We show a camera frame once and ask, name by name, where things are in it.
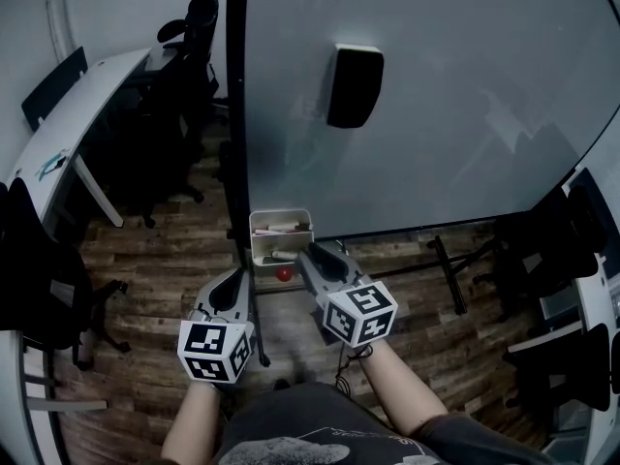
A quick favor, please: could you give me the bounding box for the white curved desk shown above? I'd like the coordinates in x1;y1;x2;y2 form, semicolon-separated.
0;329;108;465
7;47;154;230

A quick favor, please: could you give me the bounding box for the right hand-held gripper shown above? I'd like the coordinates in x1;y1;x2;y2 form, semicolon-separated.
295;242;399;348

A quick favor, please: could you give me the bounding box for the black whiteboard eraser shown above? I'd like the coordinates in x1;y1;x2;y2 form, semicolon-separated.
326;43;386;129

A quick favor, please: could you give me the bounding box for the person's grey printed shirt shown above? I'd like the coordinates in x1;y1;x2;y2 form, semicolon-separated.
215;380;558;465

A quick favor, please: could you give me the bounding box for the white marker tray box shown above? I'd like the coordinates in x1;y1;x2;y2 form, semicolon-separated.
248;208;316;268

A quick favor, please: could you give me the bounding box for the person's left forearm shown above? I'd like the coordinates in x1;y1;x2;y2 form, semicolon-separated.
159;380;229;465

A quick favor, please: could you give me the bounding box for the black office chair tall headrest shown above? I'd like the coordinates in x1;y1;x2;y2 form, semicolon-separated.
181;0;229;125

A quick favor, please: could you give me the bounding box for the black office chairs right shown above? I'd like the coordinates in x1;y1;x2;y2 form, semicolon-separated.
506;167;620;465

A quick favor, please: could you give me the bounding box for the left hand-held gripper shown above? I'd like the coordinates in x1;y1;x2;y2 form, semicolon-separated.
176;267;257;385

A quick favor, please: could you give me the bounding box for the black-framed whiteboard on stand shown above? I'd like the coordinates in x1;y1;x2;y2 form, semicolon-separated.
225;0;620;368

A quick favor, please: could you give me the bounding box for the black desk divider panel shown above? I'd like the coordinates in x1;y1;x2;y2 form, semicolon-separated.
21;46;88;133

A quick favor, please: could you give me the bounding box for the person's right forearm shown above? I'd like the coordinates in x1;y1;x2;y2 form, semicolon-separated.
357;341;450;438

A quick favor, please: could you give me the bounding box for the teal item on desk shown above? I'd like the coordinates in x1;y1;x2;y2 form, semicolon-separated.
36;148;72;178

